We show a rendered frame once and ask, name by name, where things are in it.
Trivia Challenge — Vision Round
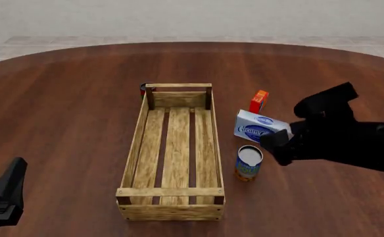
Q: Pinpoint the dark tin with red label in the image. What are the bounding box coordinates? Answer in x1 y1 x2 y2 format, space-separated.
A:
139 82 155 100

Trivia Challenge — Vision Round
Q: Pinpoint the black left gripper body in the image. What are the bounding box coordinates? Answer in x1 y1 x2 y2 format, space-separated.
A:
0 199 25 227

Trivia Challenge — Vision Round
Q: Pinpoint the white blue cream cheese box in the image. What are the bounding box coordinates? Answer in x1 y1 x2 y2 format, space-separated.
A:
233 109 295 144

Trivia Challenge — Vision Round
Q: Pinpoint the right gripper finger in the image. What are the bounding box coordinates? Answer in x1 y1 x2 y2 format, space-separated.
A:
273 147 295 167
260 129 292 152

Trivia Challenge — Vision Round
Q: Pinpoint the orange red food box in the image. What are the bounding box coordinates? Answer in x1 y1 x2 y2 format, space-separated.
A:
249 89 270 115

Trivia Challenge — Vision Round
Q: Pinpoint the alphabet soup tin blue label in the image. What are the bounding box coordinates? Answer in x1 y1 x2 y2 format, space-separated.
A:
235 144 264 183

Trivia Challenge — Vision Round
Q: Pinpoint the wooden slat tray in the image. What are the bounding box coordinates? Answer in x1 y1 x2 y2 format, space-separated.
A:
115 83 226 222

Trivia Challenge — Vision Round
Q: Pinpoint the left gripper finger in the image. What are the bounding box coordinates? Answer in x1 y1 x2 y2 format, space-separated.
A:
0 156 28 207

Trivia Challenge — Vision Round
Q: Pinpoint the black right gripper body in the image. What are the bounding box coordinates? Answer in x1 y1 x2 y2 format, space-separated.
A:
289 120 327 162

